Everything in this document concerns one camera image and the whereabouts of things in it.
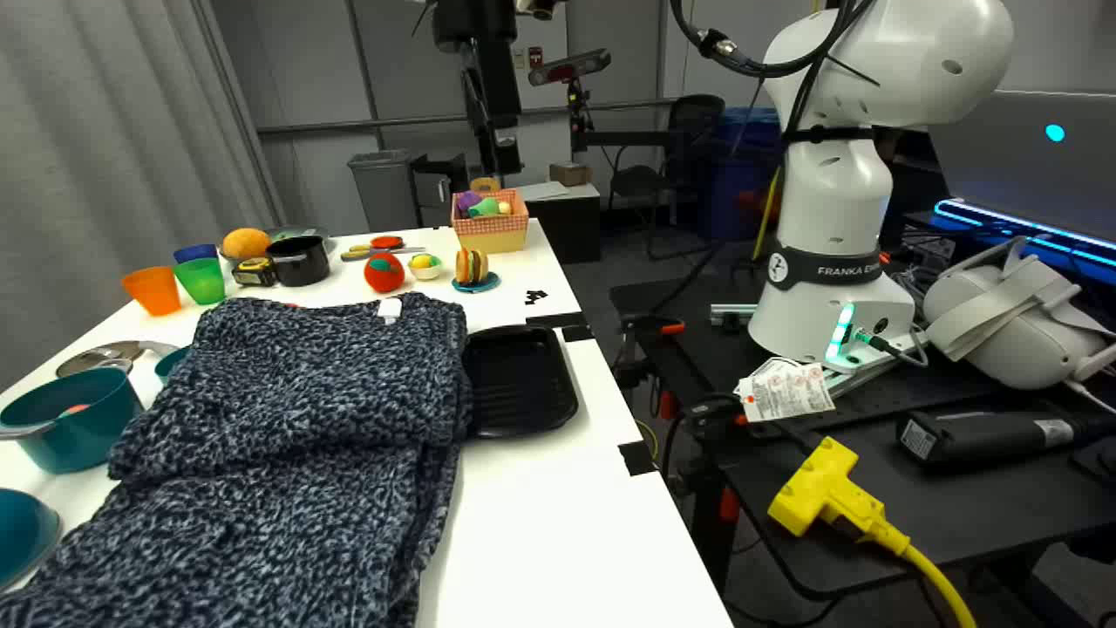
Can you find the grey knitted blanket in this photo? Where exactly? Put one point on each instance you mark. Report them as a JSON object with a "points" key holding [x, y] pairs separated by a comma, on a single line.
{"points": [[266, 466]]}

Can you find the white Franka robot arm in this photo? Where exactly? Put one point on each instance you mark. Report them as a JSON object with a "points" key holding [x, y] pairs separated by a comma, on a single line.
{"points": [[831, 195]]}

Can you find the small black clip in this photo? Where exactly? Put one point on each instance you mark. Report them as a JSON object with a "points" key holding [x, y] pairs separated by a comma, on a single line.
{"points": [[536, 295]]}

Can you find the small teal plate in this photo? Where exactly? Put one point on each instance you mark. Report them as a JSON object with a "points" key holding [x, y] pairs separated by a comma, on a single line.
{"points": [[494, 284]]}

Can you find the black ribbed plastic tray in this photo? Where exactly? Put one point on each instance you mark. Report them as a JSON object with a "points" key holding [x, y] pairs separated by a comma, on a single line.
{"points": [[519, 378]]}

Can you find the toy burger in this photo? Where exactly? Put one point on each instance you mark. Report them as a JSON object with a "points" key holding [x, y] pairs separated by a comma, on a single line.
{"points": [[470, 266]]}

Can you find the wooden box with toys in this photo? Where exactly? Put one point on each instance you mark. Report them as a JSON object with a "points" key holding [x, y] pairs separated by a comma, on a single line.
{"points": [[491, 230]]}

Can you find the yellow green toy vegetable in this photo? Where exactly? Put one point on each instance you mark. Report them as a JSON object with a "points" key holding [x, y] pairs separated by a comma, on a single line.
{"points": [[428, 266]]}

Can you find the black waste bin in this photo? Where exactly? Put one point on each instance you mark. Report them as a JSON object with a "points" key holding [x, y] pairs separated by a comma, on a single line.
{"points": [[441, 194]]}

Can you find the red toy tomato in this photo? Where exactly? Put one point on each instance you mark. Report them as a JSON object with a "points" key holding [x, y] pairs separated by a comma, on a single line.
{"points": [[386, 274]]}

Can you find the small red toy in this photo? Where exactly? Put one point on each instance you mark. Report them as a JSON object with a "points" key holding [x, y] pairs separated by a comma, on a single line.
{"points": [[387, 243]]}

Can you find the grey waste bin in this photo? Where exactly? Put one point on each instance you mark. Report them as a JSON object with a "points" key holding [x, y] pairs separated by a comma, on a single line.
{"points": [[381, 194]]}

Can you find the blue bin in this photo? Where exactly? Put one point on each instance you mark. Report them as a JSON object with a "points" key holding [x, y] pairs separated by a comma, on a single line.
{"points": [[736, 175]]}

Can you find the black office chair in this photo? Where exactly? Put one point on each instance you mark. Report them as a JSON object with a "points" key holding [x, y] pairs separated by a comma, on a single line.
{"points": [[691, 122]]}

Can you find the white red label packet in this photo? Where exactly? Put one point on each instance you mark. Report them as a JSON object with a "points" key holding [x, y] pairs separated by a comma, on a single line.
{"points": [[787, 387]]}

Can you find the black toy cooking pot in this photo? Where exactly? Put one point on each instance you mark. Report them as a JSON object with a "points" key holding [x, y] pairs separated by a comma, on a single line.
{"points": [[299, 264]]}

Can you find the orange toy fruit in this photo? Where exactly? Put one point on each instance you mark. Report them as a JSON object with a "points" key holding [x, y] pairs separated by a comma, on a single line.
{"points": [[247, 243]]}

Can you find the green plastic cup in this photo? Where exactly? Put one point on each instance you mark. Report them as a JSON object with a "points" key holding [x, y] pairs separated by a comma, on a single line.
{"points": [[204, 284]]}

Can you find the blue plastic cup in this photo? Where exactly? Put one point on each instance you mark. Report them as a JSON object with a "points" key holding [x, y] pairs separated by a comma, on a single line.
{"points": [[195, 251]]}

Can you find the orange plastic cup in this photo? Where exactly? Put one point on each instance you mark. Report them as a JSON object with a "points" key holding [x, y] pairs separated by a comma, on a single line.
{"points": [[155, 292]]}

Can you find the black power brick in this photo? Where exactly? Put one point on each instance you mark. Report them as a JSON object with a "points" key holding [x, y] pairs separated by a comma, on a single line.
{"points": [[978, 438]]}

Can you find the white VR headset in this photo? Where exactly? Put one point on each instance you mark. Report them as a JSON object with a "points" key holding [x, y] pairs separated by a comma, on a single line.
{"points": [[1011, 324]]}

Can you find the silver round lid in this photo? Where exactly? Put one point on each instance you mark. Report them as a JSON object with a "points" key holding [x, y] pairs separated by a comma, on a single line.
{"points": [[98, 352]]}

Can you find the black robot cart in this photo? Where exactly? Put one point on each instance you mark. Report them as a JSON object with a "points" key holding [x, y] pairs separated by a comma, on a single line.
{"points": [[1000, 507]]}

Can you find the grey curtain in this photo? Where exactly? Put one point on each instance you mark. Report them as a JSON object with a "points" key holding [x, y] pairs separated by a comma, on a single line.
{"points": [[107, 151]]}

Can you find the grey laptop with blue light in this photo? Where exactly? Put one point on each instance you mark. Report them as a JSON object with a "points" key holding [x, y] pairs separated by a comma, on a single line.
{"points": [[1023, 160]]}

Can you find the teal toy pot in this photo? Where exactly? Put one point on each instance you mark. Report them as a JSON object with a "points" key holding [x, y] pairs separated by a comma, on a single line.
{"points": [[72, 424]]}

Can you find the teal bowl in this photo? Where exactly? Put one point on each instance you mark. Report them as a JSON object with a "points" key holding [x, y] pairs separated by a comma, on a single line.
{"points": [[22, 535]]}

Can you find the black table bracket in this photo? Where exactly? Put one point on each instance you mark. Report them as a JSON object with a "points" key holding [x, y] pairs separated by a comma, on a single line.
{"points": [[635, 459]]}

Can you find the black camera stand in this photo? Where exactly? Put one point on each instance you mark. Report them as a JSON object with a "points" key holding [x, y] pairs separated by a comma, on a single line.
{"points": [[494, 80]]}

